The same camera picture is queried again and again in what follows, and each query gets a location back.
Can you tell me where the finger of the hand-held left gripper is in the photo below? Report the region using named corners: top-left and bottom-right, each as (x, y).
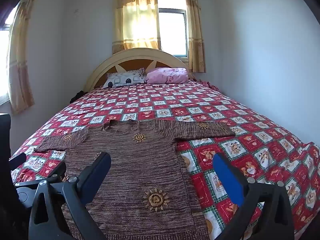
top-left (9, 153), bottom-right (27, 172)
top-left (15, 162), bottom-right (67, 188)

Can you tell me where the side window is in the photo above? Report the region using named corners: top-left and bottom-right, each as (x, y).
top-left (0, 5), bottom-right (16, 105)

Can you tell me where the bedroom window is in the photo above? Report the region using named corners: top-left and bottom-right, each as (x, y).
top-left (157, 0), bottom-right (188, 58)

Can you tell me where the wide yellow window curtain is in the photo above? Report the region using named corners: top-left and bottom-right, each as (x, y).
top-left (112, 0), bottom-right (162, 55)

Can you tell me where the cream wooden bed headboard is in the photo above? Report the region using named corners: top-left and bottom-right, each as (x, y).
top-left (84, 48), bottom-right (197, 93)

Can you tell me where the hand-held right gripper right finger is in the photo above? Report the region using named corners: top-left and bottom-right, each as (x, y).
top-left (213, 152), bottom-right (295, 240)

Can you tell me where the brown knit sweater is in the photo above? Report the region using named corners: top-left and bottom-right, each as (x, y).
top-left (34, 119), bottom-right (235, 240)

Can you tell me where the narrow yellow window curtain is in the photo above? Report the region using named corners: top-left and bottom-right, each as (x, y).
top-left (182, 0), bottom-right (207, 73)

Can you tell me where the pink pillow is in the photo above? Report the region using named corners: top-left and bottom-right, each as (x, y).
top-left (145, 67), bottom-right (188, 84)

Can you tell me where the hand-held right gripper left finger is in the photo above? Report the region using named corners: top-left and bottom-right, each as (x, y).
top-left (28, 152), bottom-right (112, 240)

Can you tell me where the dark cloth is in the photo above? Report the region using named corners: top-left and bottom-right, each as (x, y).
top-left (69, 90), bottom-right (87, 104)

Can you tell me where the white patterned pillow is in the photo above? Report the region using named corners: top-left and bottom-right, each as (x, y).
top-left (102, 67), bottom-right (146, 88)

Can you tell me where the yellow side window curtain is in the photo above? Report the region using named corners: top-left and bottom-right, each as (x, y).
top-left (7, 0), bottom-right (41, 115)

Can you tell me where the red checked printed quilt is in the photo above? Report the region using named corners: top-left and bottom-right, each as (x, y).
top-left (10, 79), bottom-right (320, 240)

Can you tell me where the red crumpled cloth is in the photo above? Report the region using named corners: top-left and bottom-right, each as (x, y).
top-left (199, 79), bottom-right (220, 91)

